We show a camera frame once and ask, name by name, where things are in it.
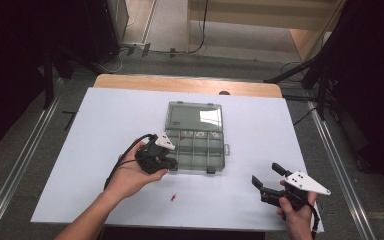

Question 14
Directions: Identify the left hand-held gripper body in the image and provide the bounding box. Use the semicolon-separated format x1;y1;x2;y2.
134;133;179;175

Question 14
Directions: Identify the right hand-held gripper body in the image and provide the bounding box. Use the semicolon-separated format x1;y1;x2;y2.
260;170;332;213

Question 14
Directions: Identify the clear plastic compartment box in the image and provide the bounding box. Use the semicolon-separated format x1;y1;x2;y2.
164;100;231;175

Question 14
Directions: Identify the person's left hand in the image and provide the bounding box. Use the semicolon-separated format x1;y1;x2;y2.
107;139;170;202

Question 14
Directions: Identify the person's right hand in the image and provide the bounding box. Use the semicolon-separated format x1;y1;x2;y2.
276;179;318;234

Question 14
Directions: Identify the white board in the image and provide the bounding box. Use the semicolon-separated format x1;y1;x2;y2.
30;87;325;233

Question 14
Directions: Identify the black metal stand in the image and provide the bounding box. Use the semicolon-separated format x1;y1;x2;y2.
263;54;334;122

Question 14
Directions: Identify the dark curtain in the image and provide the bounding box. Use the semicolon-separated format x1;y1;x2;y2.
326;0;384;199

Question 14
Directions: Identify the black cabinet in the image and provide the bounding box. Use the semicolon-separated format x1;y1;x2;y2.
79;0;130;66

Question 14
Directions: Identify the light wooden shelf unit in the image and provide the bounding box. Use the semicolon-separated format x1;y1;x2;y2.
185;0;348;63

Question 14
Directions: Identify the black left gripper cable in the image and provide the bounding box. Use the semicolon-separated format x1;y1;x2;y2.
103;133;158;191

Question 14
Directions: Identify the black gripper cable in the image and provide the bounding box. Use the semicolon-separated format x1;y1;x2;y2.
103;133;158;191
306;201;322;240

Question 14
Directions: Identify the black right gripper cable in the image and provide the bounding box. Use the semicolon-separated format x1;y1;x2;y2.
306;201;322;240

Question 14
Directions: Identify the metal floor rail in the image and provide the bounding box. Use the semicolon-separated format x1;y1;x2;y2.
307;99;378;240
0;79;65;240

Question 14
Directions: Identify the black floor cable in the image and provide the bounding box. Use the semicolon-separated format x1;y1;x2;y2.
292;107;317;127

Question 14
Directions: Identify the white floor cable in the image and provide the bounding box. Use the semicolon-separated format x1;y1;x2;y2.
105;49;128;74

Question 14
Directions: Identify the black hanging cable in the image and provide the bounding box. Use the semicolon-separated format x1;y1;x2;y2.
187;0;210;55

